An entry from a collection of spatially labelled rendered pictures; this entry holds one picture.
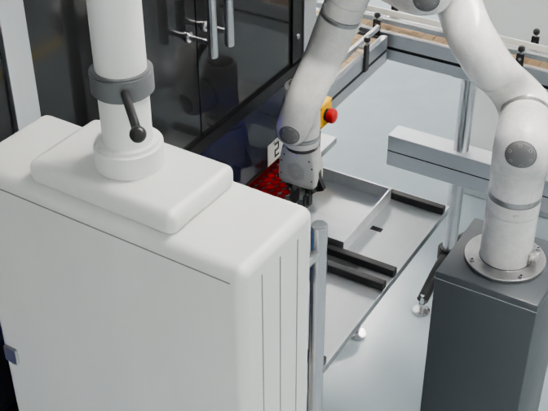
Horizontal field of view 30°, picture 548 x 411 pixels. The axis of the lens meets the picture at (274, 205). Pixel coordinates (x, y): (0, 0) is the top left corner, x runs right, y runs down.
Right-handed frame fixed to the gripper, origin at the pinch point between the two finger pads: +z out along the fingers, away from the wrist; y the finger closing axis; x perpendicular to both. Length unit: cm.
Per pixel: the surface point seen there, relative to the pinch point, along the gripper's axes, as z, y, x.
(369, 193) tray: 5.8, 10.0, 17.8
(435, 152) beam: 40, -2, 97
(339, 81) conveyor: 2, -21, 60
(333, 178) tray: 4.9, -0.3, 18.0
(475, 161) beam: 40, 12, 97
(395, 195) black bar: 4.4, 17.0, 18.7
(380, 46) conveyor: 2, -21, 88
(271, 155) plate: -7.6, -10.1, 2.7
